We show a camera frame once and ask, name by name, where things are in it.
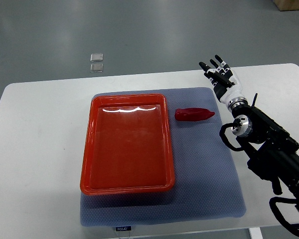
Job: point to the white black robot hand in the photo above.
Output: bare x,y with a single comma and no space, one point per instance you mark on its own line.
225,82

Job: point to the red pepper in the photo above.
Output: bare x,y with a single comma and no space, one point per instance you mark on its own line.
193,114

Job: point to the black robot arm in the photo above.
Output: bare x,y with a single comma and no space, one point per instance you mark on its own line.
272,153

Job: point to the red plastic tray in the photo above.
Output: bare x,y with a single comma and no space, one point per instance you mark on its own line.
128,146

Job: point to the wooden box corner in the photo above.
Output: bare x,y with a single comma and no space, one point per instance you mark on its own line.
287,5

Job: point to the blue-grey mesh mat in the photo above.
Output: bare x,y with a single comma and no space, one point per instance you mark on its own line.
206,181

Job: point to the upper metal floor plate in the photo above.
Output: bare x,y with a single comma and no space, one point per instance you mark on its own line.
96,57

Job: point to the white table leg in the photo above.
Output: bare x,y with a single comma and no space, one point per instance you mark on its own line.
255,233

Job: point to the black mat label tag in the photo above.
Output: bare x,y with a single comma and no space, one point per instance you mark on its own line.
123,229

